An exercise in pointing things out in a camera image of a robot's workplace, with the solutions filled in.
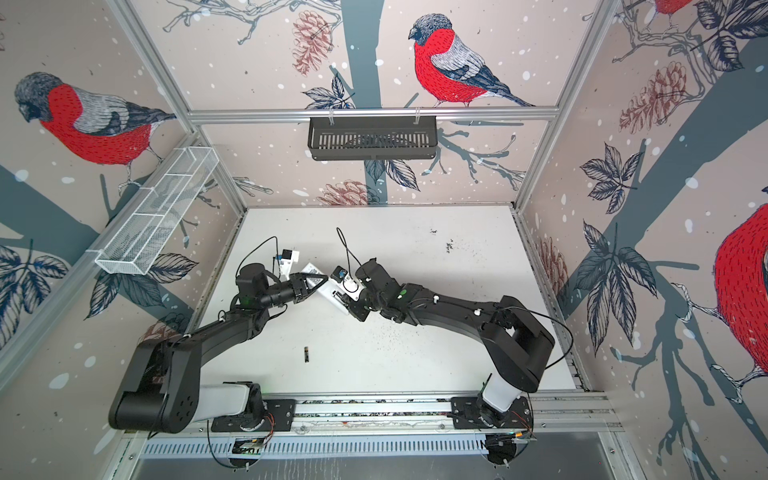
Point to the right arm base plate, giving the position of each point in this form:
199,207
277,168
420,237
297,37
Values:
492,414

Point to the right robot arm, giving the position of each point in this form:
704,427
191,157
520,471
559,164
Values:
518,344

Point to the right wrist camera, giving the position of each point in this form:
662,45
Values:
346,283

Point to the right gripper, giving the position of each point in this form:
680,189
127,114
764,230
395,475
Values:
361,308

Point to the white wire mesh basket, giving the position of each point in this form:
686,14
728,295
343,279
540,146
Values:
135,246

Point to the slotted cable duct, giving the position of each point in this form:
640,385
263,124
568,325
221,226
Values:
316,447

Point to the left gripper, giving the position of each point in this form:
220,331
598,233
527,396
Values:
299,287

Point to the black wall basket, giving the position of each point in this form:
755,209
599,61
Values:
373,138

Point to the aluminium front rail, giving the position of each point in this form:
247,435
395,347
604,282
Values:
559,411

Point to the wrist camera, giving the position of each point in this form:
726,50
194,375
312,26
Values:
285,262
346,283

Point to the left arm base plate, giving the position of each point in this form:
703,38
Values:
273,415

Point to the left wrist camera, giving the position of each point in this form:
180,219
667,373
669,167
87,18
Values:
285,262

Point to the white remote control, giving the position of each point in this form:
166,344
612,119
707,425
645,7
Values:
330,290

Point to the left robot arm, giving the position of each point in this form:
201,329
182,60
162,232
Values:
161,390

